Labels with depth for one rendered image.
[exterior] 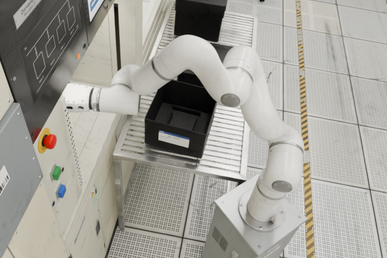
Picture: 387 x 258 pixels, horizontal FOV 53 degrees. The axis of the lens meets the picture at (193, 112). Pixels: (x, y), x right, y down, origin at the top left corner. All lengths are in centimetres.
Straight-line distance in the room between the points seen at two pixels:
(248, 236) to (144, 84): 75
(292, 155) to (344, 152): 177
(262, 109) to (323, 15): 333
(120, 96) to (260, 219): 74
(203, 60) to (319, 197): 185
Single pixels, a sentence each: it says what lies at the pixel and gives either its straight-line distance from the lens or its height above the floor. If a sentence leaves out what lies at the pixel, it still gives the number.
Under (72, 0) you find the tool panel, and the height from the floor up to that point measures 160.
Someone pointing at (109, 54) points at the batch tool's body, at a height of 107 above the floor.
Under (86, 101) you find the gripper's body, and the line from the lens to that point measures 134.
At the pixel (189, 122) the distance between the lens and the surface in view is 187.
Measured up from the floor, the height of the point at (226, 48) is 86.
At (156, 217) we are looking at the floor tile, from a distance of 244.
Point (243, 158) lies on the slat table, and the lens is 179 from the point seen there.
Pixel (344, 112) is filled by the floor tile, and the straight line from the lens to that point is 336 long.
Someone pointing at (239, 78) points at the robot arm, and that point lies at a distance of 104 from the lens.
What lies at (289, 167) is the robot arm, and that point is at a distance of 128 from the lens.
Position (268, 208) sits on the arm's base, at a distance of 154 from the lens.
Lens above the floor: 217
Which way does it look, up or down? 47 degrees down
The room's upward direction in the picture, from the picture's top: 9 degrees clockwise
